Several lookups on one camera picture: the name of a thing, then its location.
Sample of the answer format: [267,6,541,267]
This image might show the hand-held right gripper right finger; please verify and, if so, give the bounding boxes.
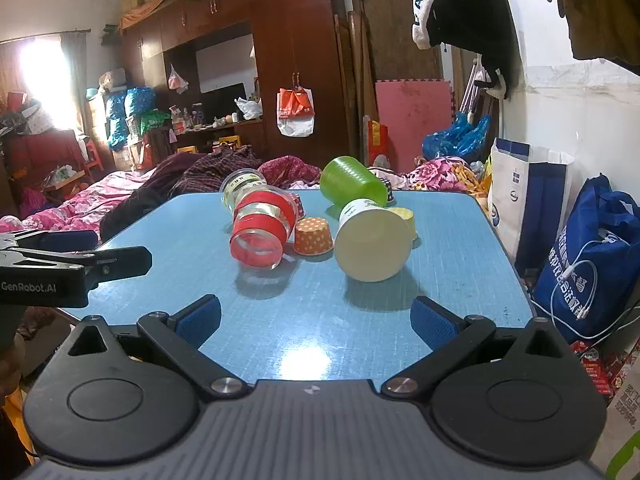
[381,296,573,401]

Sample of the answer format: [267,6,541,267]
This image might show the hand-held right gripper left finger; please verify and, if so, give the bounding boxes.
[65,294,251,403]

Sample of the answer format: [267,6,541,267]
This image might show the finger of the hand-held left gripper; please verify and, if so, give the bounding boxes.
[20,246,153,292]
[0,229,99,257]

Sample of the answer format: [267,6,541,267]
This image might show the white paper cup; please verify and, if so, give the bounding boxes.
[333,198,416,282]

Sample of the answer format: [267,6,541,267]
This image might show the clear cup with red band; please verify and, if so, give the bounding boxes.
[229,185,302,272]

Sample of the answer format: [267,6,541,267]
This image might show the yellow paper baking cup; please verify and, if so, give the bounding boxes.
[387,207,419,242]

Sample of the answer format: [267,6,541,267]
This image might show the clear cup with green label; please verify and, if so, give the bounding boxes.
[219,168,267,212]

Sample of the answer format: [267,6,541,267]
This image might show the dark polka-dot paper cup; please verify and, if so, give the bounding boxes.
[374,176,396,207]

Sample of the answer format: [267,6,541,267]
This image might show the orange polka-dot paper cup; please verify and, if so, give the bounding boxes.
[292,217,335,257]

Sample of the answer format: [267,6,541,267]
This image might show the green plastic cup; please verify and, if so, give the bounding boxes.
[319,156,389,209]

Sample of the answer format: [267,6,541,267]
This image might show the pink floral blanket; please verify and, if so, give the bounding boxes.
[0,167,157,235]

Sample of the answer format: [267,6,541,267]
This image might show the pink plastic stool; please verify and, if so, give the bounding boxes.
[81,139,104,172]

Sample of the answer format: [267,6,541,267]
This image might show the dark plaid clothing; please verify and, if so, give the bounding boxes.
[99,144,263,242]

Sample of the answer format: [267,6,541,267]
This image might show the blue woven sacks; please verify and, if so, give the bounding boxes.
[104,87,157,153]

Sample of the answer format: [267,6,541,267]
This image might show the colourful floral quilt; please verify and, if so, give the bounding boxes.
[394,155,495,202]

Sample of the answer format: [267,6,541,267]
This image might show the white and blue paper bag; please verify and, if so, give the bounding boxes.
[487,137,576,277]

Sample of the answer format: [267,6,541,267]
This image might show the window curtain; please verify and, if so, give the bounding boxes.
[61,31,90,137]

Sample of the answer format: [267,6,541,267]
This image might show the red printed box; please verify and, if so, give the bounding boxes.
[569,339,627,397]

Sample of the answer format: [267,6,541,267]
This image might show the magenta patterned cloth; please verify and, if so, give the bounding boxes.
[257,155,324,192]

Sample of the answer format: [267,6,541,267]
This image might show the black monitor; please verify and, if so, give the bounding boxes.
[200,82,249,122]

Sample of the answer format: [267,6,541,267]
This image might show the blue plastic bags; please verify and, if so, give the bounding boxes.
[422,112,494,162]

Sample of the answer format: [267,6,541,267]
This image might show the red and yellow bag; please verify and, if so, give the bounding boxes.
[367,120,390,162]

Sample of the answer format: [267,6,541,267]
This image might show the red and white plastic bag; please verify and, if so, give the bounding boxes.
[167,63,190,95]

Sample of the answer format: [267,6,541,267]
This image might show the blue tote bag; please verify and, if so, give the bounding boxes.
[532,174,640,345]

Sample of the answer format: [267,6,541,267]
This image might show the crumpled white plastic bag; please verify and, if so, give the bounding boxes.
[234,97,264,121]

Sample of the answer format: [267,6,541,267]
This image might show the pink foam mat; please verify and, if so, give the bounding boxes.
[375,78,454,162]

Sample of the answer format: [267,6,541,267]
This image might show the white and green box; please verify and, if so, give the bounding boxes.
[589,360,640,480]

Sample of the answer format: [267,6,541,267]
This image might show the orange plastic bag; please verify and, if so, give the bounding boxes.
[277,87,315,121]

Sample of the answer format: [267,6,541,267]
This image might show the wooden boards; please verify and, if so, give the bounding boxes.
[334,9,380,162]

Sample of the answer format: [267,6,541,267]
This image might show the dark wooden wardrobe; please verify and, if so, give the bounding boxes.
[119,0,362,172]

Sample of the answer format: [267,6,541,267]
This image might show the white and black hanging jacket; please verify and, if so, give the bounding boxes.
[411,0,519,101]

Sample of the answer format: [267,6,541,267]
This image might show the dark hanging garment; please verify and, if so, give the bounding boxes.
[559,0,640,77]

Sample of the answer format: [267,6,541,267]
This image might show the white earphone cable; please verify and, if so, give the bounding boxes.
[549,232,635,345]

